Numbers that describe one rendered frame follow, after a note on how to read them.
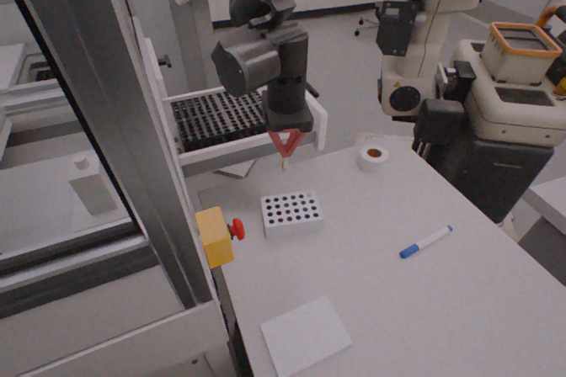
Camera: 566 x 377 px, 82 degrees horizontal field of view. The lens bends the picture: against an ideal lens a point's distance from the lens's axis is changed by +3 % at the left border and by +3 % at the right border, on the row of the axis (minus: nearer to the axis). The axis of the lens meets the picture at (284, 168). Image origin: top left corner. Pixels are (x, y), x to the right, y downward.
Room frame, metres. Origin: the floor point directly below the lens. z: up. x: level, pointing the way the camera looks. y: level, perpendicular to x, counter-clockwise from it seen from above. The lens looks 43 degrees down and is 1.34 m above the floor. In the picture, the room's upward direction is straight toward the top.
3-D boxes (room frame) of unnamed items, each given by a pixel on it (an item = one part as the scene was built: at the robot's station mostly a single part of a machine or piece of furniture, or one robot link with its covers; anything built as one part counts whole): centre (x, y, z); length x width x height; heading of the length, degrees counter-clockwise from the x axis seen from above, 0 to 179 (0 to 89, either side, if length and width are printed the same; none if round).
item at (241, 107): (0.66, 0.15, 0.87); 0.22 x 0.18 x 0.06; 113
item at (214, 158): (0.66, 0.16, 0.86); 0.40 x 0.26 x 0.06; 113
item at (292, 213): (0.44, -0.01, 0.78); 0.12 x 0.08 x 0.04; 100
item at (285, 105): (0.42, 0.00, 1.09); 0.10 x 0.07 x 0.07; 10
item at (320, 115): (0.74, -0.03, 0.87); 0.29 x 0.02 x 0.11; 23
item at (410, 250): (0.38, -0.29, 0.77); 0.14 x 0.02 x 0.02; 119
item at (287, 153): (0.43, 0.00, 1.02); 0.07 x 0.07 x 0.09; 10
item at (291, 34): (0.42, 0.00, 1.15); 0.07 x 0.06 x 0.07; 136
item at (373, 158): (0.62, -0.23, 0.78); 0.07 x 0.07 x 0.04
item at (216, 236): (0.32, 0.12, 0.88); 0.07 x 0.05 x 0.07; 23
